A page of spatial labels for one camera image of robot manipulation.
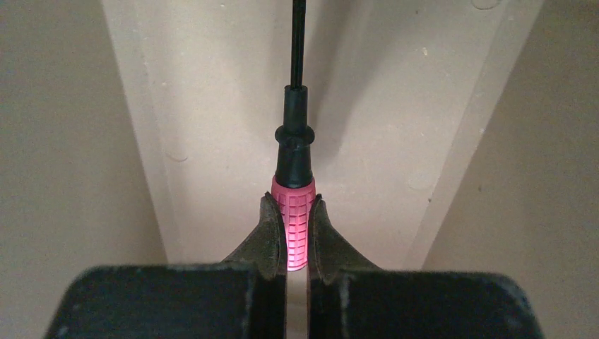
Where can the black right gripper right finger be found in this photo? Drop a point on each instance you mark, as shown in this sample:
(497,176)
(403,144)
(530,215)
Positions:
(351,297)

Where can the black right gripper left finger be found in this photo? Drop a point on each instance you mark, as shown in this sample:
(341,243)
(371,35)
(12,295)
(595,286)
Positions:
(242,296)

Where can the red handled black screwdriver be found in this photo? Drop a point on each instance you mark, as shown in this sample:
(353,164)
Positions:
(293,185)

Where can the tan plastic storage bin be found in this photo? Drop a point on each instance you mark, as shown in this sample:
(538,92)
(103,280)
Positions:
(450,135)

